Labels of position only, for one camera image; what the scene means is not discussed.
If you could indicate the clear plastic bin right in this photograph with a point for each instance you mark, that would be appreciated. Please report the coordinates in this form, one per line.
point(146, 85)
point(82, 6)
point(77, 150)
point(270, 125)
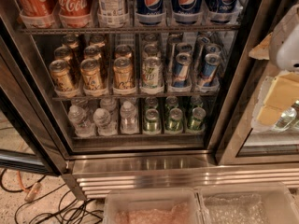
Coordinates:
point(264, 203)

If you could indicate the clear plastic bin left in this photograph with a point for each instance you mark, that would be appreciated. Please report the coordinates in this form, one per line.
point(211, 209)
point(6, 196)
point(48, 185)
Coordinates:
point(152, 206)

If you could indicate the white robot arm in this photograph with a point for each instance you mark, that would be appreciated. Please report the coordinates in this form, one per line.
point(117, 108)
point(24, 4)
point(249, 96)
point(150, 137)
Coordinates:
point(284, 44)

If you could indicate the clear water bottle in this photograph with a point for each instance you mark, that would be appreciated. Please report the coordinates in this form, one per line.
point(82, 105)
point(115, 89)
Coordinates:
point(81, 122)
point(106, 125)
point(129, 121)

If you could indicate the stainless steel fridge cabinet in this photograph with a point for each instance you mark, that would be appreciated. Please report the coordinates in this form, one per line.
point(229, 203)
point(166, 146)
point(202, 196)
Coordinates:
point(99, 164)

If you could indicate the open fridge glass door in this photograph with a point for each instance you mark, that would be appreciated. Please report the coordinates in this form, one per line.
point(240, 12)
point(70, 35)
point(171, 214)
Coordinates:
point(20, 106)

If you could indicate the green white 7up can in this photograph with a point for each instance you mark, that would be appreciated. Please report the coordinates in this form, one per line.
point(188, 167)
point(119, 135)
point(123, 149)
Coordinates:
point(152, 75)

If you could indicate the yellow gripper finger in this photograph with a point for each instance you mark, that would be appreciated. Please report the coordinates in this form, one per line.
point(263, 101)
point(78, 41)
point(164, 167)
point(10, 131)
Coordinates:
point(276, 95)
point(261, 51)

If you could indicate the blue red bull can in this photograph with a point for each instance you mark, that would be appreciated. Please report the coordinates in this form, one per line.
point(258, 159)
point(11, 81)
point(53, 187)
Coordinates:
point(208, 71)
point(178, 79)

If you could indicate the red Coca-Cola bottle left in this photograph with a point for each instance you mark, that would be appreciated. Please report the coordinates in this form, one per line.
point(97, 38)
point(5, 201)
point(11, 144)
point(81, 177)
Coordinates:
point(38, 13)

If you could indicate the blue Red Bull can left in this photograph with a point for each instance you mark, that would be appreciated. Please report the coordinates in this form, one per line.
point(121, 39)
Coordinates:
point(178, 79)

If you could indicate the gold can front right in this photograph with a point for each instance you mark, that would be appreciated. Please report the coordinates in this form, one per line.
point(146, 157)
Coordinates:
point(124, 76)

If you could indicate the gold can front left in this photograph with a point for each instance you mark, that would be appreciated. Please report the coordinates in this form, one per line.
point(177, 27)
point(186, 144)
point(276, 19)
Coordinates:
point(65, 84)

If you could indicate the green can front left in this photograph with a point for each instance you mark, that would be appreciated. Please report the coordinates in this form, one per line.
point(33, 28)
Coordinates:
point(152, 124)

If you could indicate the green can front right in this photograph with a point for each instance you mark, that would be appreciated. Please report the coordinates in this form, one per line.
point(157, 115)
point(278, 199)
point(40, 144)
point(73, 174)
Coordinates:
point(195, 119)

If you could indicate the clear plastic bin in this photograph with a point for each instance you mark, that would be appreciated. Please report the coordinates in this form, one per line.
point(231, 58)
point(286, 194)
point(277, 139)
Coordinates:
point(152, 206)
point(264, 203)

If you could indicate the right fridge glass door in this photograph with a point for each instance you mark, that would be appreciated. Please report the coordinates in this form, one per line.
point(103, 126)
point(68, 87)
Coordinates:
point(238, 138)

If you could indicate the red coca-cola bottle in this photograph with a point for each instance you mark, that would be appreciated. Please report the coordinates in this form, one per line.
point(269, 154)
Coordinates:
point(75, 13)
point(38, 13)

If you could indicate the red Coca-Cola bottle right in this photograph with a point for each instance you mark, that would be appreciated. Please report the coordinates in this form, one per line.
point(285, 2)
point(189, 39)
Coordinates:
point(75, 13)

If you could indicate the gold can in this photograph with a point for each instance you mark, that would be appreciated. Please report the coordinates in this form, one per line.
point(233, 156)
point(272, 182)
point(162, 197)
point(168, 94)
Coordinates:
point(124, 76)
point(65, 84)
point(94, 82)

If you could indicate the gold can front middle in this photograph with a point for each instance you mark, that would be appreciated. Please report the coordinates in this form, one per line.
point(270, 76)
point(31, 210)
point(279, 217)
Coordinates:
point(94, 82)

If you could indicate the blue Pepsi bottle left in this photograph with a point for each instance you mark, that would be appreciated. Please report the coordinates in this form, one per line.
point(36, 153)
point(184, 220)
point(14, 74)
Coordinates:
point(149, 12)

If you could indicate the blue Red Bull can right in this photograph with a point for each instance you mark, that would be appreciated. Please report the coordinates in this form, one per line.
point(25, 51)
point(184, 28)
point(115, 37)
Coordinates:
point(208, 71)

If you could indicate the green can front middle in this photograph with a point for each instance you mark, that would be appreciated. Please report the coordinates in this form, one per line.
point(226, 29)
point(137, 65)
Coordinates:
point(174, 121)

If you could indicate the clear bottle white label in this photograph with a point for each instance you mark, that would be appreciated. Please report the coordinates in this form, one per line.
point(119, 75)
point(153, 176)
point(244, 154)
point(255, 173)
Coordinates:
point(113, 13)

